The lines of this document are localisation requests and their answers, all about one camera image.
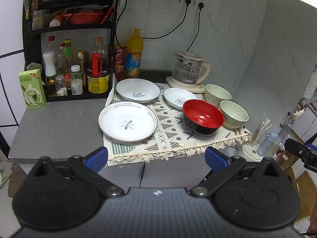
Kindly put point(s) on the oil bottle with white cap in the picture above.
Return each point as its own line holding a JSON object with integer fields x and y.
{"x": 49, "y": 64}

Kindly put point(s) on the blue-grey bottle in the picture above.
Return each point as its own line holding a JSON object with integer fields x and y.
{"x": 267, "y": 141}

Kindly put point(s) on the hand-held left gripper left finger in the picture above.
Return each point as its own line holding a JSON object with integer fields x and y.
{"x": 97, "y": 157}

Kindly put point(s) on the small white label bottle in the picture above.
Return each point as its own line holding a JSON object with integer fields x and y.
{"x": 76, "y": 84}

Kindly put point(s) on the white plate with blue script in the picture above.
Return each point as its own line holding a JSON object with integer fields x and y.
{"x": 137, "y": 89}

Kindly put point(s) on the white utensil holder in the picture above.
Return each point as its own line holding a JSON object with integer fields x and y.
{"x": 251, "y": 152}

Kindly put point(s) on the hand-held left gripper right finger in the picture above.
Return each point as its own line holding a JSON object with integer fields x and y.
{"x": 215, "y": 157}

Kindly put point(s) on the small white plate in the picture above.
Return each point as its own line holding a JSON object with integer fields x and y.
{"x": 177, "y": 98}

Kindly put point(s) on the cream bowl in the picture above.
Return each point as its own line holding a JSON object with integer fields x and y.
{"x": 234, "y": 115}
{"x": 216, "y": 94}

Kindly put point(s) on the small glass salt jar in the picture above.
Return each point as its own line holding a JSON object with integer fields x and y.
{"x": 60, "y": 84}

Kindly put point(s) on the orange bottle with white cap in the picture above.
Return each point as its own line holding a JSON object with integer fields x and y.
{"x": 55, "y": 21}

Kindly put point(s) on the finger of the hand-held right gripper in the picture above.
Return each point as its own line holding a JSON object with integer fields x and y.
{"x": 294, "y": 146}

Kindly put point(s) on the clear bottle with red cap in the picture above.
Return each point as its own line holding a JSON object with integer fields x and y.
{"x": 51, "y": 42}

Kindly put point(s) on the black metal storage rack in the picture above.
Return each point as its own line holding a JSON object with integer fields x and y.
{"x": 36, "y": 43}

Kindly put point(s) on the orange juice bottle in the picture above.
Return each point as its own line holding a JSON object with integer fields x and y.
{"x": 133, "y": 57}

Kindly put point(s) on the green tea carton box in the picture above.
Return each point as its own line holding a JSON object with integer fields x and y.
{"x": 32, "y": 91}

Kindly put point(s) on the glass electric kettle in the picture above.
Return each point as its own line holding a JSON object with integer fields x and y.
{"x": 188, "y": 69}

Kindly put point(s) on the patterned fringed table mat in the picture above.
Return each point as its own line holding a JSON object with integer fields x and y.
{"x": 171, "y": 133}

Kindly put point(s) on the white wall hook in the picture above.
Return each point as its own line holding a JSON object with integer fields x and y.
{"x": 121, "y": 3}

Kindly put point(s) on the red and black bowl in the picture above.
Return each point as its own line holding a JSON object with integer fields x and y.
{"x": 201, "y": 115}

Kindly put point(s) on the red plastic basket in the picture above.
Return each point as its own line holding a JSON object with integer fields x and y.
{"x": 84, "y": 17}

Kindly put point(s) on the white plate with flower print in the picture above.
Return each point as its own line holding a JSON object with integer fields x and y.
{"x": 127, "y": 122}

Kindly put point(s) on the red label sauce bottle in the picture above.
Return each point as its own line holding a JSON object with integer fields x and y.
{"x": 67, "y": 59}

